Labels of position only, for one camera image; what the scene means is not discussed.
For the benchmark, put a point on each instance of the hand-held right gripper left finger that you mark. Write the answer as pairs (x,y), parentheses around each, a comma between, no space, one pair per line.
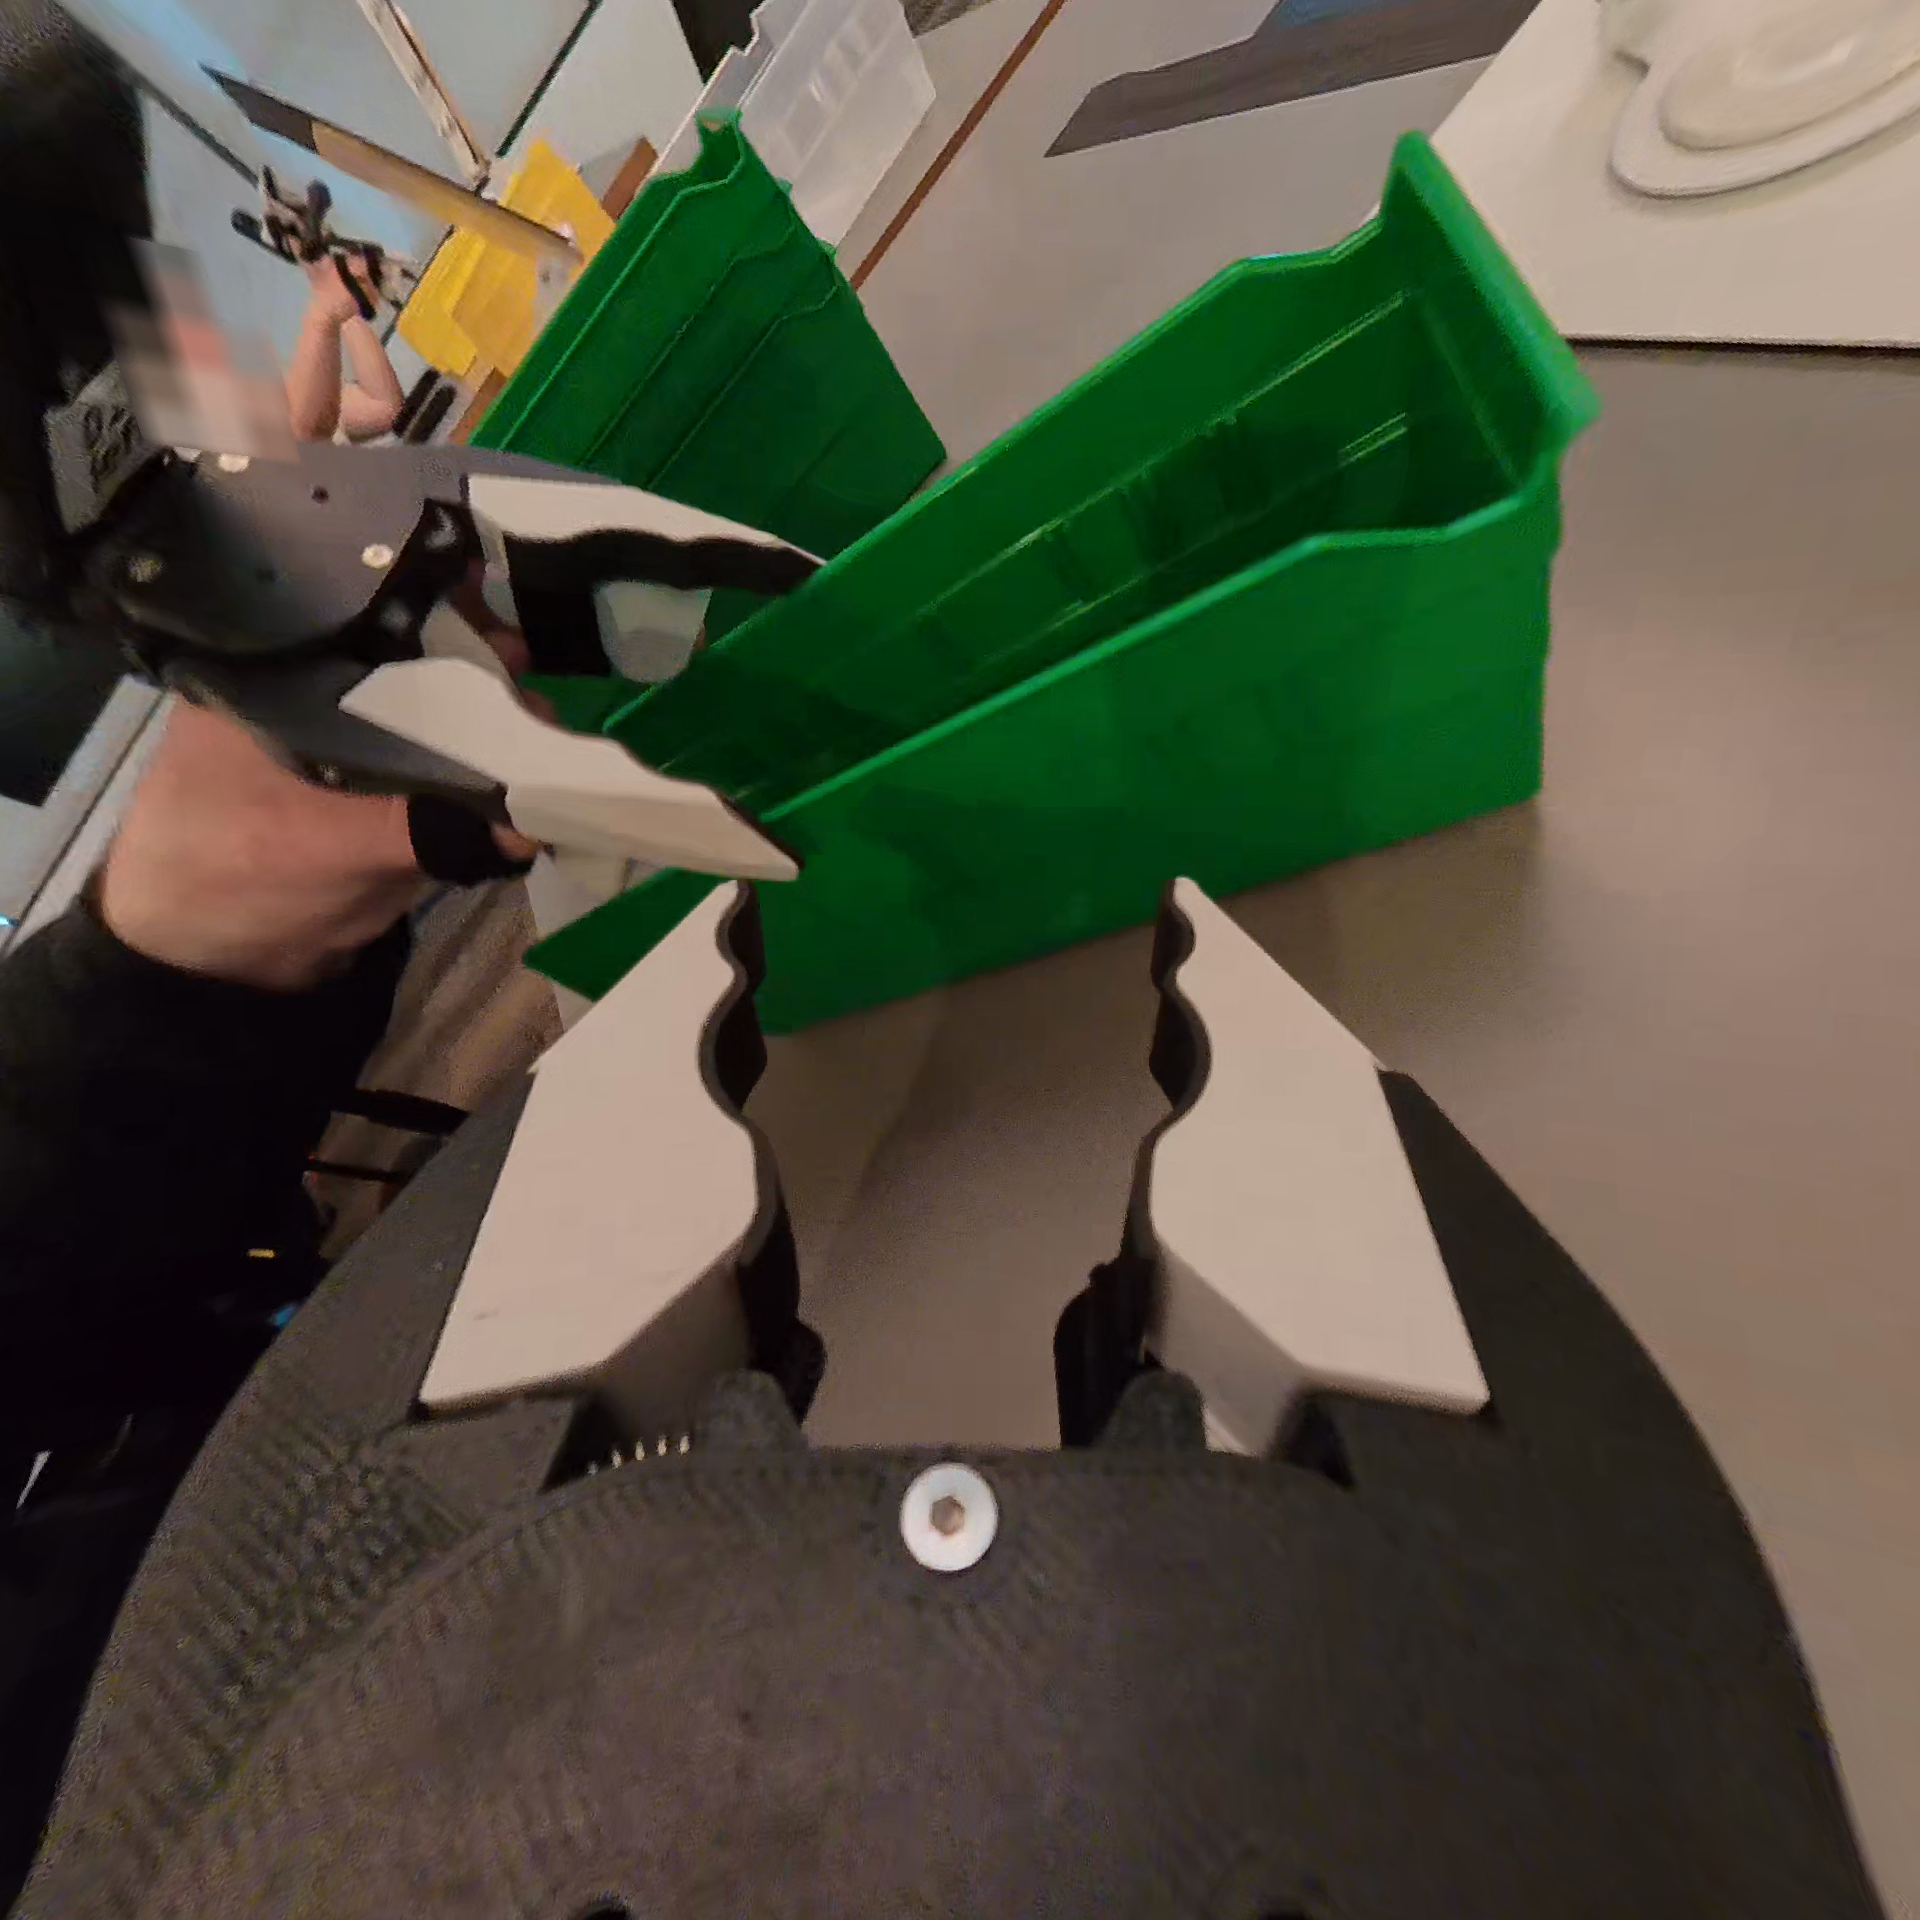
(617,1205)

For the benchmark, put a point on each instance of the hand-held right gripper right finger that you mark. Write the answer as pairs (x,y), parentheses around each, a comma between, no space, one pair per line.
(1305,1205)

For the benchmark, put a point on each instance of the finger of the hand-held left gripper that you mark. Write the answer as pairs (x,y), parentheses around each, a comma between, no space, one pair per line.
(583,794)
(628,516)

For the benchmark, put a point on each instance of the green plastic bin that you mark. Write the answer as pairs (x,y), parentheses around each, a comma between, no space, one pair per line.
(1201,704)
(749,359)

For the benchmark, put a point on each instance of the person's left hand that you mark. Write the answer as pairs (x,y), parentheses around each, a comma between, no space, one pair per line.
(255,874)

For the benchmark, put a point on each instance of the yellow plastic bin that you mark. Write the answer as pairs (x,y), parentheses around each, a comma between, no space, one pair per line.
(496,251)

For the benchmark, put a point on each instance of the clear plastic bin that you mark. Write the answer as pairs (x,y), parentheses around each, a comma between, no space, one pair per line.
(840,92)

